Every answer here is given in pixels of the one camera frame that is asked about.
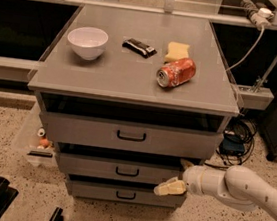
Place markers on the grey bottom drawer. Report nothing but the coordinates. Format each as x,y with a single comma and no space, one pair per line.
123,194

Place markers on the grey top drawer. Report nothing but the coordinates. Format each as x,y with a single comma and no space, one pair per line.
130,136

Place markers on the grey drawer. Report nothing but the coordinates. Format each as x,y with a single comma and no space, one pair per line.
115,169
123,194
130,136

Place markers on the black snack bar wrapper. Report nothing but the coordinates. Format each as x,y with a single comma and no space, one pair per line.
139,47

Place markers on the white ceramic bowl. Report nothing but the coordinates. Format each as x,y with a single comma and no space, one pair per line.
88,42

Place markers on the orange soda can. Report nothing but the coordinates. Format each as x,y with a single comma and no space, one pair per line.
175,73

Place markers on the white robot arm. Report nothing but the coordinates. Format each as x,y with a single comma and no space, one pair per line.
237,187

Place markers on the yellow sponge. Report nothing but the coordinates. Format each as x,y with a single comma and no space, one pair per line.
176,51

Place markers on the grey drawer cabinet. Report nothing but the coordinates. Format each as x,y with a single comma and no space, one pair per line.
121,85

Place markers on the white power strip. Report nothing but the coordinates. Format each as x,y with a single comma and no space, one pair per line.
258,16

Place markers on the small black floor object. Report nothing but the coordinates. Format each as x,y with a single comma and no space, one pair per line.
57,215

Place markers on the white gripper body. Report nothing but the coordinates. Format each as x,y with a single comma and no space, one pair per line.
192,179

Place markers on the clear plastic storage bin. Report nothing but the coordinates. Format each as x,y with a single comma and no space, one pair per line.
27,141

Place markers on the blue box on floor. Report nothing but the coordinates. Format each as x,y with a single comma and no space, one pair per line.
231,148

